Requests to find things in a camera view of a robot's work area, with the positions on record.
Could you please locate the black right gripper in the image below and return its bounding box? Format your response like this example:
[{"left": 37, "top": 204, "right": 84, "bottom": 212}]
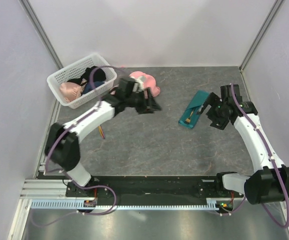
[{"left": 195, "top": 92, "right": 229, "bottom": 130}]

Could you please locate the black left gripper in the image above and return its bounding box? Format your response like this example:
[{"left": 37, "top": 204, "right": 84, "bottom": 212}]
[{"left": 125, "top": 87, "right": 161, "bottom": 115}]

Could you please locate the teal satin napkin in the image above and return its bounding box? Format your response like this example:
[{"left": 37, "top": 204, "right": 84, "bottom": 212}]
[{"left": 178, "top": 90, "right": 209, "bottom": 129}]

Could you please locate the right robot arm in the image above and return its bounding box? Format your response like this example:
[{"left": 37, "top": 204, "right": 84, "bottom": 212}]
[{"left": 197, "top": 84, "right": 289, "bottom": 205}]

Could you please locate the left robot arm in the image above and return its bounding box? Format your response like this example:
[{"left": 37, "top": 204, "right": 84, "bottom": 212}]
[{"left": 44, "top": 77, "right": 162, "bottom": 197}]

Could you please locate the pink baseball cap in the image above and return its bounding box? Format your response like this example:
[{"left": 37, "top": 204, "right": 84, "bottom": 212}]
[{"left": 117, "top": 71, "right": 161, "bottom": 98}]

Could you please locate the black cloth in basket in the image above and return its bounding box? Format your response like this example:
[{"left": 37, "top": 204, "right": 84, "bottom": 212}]
[{"left": 80, "top": 66, "right": 107, "bottom": 82}]

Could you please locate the navy cloth in basket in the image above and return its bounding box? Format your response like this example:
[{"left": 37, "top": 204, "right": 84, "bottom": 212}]
[{"left": 81, "top": 81, "right": 106, "bottom": 95}]

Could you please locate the pink cloth in basket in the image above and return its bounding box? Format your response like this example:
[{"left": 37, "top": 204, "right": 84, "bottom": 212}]
[{"left": 59, "top": 82, "right": 85, "bottom": 103}]

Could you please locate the white plastic basket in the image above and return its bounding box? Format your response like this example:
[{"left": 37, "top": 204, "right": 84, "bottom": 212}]
[{"left": 46, "top": 53, "right": 117, "bottom": 109}]

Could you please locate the black mounting base plate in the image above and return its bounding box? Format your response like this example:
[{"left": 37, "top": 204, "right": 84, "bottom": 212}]
[{"left": 65, "top": 175, "right": 243, "bottom": 199}]

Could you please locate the light blue cable duct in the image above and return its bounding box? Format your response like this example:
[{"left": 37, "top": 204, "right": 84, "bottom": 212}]
[{"left": 30, "top": 198, "right": 219, "bottom": 211}]

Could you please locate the aluminium frame rail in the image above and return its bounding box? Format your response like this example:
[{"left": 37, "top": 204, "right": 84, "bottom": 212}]
[{"left": 19, "top": 178, "right": 69, "bottom": 201}]

